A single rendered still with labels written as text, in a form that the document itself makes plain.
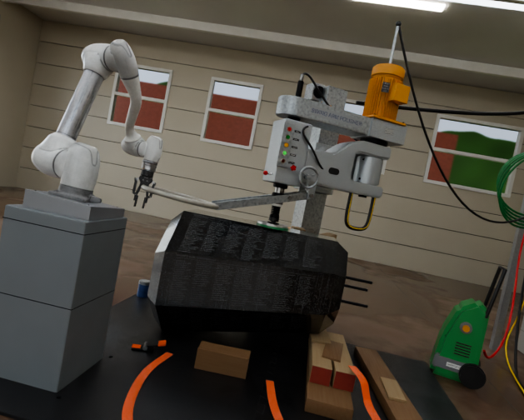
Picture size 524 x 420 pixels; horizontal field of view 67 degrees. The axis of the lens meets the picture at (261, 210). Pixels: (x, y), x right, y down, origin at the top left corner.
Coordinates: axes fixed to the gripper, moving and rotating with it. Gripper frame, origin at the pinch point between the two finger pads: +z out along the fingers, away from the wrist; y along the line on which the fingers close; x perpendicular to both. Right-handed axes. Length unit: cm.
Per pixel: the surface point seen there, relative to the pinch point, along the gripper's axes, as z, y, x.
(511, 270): -16, 331, 94
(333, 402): 69, 129, -59
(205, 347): 69, 60, -27
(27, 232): 20, -33, -64
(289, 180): -38, 87, 6
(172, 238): 17.5, 24.2, 2.0
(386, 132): -88, 148, 20
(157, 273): 40.5, 20.9, -1.1
